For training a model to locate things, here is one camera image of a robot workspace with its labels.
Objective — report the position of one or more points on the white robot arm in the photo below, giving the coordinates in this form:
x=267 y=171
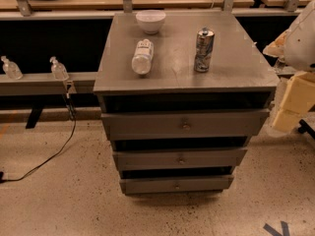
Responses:
x=296 y=47

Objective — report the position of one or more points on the far left clear pump bottle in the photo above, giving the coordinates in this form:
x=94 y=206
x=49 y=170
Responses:
x=11 y=69

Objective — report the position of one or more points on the grey drawer cabinet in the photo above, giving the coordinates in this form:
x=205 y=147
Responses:
x=239 y=78

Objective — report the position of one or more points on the black chair base leg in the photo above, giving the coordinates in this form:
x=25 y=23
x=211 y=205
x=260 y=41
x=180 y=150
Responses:
x=305 y=128

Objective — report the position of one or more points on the grey bottom drawer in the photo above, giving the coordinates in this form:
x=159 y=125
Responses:
x=175 y=184

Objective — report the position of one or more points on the silver patterned drink can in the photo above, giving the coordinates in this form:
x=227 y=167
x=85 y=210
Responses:
x=204 y=49

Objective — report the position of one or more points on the clear pump bottle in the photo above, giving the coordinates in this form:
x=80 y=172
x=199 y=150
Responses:
x=11 y=69
x=58 y=70

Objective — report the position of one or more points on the lying clear plastic bottle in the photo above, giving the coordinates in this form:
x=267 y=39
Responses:
x=143 y=57

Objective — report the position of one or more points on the grey drawer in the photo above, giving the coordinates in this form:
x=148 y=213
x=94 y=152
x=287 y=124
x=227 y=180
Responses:
x=178 y=159
x=183 y=124
x=175 y=184

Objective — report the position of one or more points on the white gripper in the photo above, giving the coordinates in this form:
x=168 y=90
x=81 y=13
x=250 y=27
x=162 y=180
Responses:
x=301 y=44

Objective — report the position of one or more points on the grey top drawer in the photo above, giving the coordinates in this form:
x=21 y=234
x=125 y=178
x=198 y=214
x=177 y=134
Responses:
x=183 y=124

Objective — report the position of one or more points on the white bowl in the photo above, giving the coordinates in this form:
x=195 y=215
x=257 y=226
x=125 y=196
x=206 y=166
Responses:
x=150 y=21

